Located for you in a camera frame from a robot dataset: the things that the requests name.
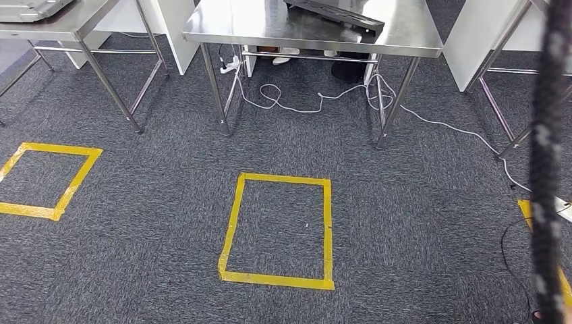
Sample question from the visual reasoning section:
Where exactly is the steel workbench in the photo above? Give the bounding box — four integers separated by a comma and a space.
182, 0, 444, 149
464, 0, 572, 161
0, 0, 171, 135

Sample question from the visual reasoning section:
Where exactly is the white power strip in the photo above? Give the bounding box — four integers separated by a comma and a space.
219, 55, 242, 75
554, 196, 572, 223

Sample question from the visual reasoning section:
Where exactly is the long black plastic part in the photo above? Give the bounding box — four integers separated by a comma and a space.
283, 0, 386, 33

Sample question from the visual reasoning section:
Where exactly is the thin black cable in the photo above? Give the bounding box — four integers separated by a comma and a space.
500, 203, 572, 324

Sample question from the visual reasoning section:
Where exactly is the black bag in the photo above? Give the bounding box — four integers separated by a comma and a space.
331, 60, 370, 84

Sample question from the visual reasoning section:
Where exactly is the black braided rope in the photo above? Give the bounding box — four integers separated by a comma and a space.
529, 0, 572, 324

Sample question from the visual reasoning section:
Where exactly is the grey metal tray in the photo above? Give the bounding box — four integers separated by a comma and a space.
0, 0, 75, 23

